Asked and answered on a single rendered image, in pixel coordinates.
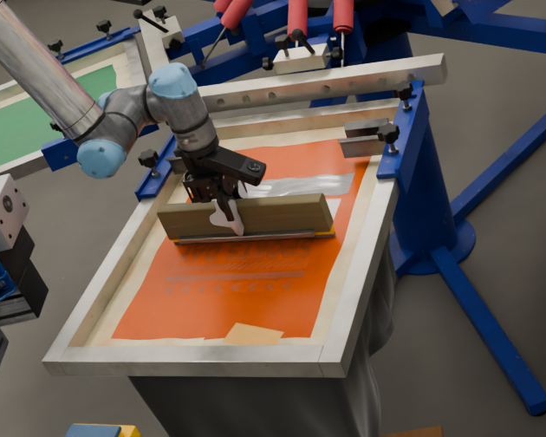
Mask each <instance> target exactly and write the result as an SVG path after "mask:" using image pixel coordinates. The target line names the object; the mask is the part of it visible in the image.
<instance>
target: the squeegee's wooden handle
mask: <svg viewBox="0 0 546 437"><path fill-rule="evenodd" d="M234 200H235V202H236V204H237V212H238V214H239V216H240V217H241V221H242V223H243V225H244V232H271V231H287V230H303V229H315V232H330V230H331V227H332V224H333V223H334V220H333V218H332V215H331V212H330V210H329V208H328V203H327V200H326V198H325V195H324V194H323V193H310V194H297V195H285V196H273V197H261V198H248V199H234ZM215 201H216V200H213V201H211V202H209V203H201V202H199V203H192V202H188V203H176V204H164V205H160V207H159V209H158V211H157V216H158V218H159V221H160V223H161V224H162V226H163V228H164V230H165V232H166V235H167V237H168V238H169V239H170V240H176V239H179V237H180V236H191V235H207V234H224V233H235V232H234V231H233V230H232V229H231V228H230V227H226V226H220V225H214V224H212V223H211V221H210V216H211V215H212V214H213V213H215V212H216V207H215Z"/></svg>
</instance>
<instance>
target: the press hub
mask: <svg viewBox="0 0 546 437"><path fill-rule="evenodd" d="M332 2H333V0H308V14H309V15H313V16H309V17H308V18H313V17H316V16H326V14H327V12H328V9H329V7H330V5H331V3H332ZM391 3H392V1H386V0H354V11H357V10H361V13H360V14H359V16H358V20H359V21H361V20H365V19H367V21H368V25H367V28H366V30H365V33H364V35H363V38H364V42H365V44H366V47H367V46H368V48H367V53H366V56H365V58H364V60H363V61H362V63H361V64H367V63H373V62H384V61H392V60H398V59H404V58H410V57H413V52H412V49H411V45H410V42H409V38H408V34H407V32H406V31H408V30H409V29H410V28H411V27H412V26H411V23H410V22H409V21H403V20H397V19H391V18H385V17H382V14H381V10H383V9H385V8H386V7H387V6H388V5H390V4H391ZM391 98H393V92H392V90H388V91H381V92H374V93H367V94H360V95H355V99H356V101H357V102H363V101H377V100H384V99H391ZM392 221H393V226H394V231H393V232H392V233H391V234H390V240H389V251H390V253H391V257H392V256H393V255H394V254H396V253H397V252H398V251H399V250H400V249H401V248H402V247H403V248H404V249H406V250H408V251H413V252H416V255H417V258H418V261H417V262H416V263H415V264H414V265H413V266H412V267H411V268H410V269H409V270H408V271H407V272H406V273H405V274H408V275H414V276H424V275H432V274H436V273H439V272H438V271H437V269H436V268H435V266H434V264H433V263H432V261H431V259H430V256H429V253H428V252H429V251H433V250H436V249H438V248H440V247H442V246H444V245H445V247H446V248H447V250H448V251H449V252H450V253H451V254H452V256H453V258H454V259H455V261H456V262H457V264H459V263H461V262H462V261H464V260H465V259H466V258H467V257H468V256H469V254H470V253H471V251H472V250H473V248H474V246H475V243H476V233H475V230H474V228H473V226H472V225H471V223H470V222H468V221H467V220H466V219H464V218H462V219H461V220H460V221H459V222H458V223H457V224H455V223H454V219H453V216H452V209H451V206H450V202H449V199H448V195H447V191H446V188H445V182H444V178H443V174H442V171H441V167H440V164H439V157H438V154H437V150H436V147H435V143H434V139H433V136H432V130H431V126H430V122H429V119H428V122H427V124H426V130H425V133H424V136H423V140H422V143H421V146H420V150H419V155H418V158H417V161H416V165H415V168H414V171H413V176H412V180H411V183H410V186H409V189H408V193H407V196H406V197H402V195H401V192H400V195H399V197H398V201H397V204H396V207H395V210H394V214H393V219H392Z"/></svg>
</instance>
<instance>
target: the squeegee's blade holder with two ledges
mask: <svg viewBox="0 0 546 437"><path fill-rule="evenodd" d="M314 236H315V229H303V230H287V231H271V232H244V233H243V236H240V237H239V236H238V235H237V234H236V233H224V234H207V235H191V236H180V237H179V239H178V241H179V243H180V244H189V243H206V242H224V241H241V240H258V239H276V238H310V237H314Z"/></svg>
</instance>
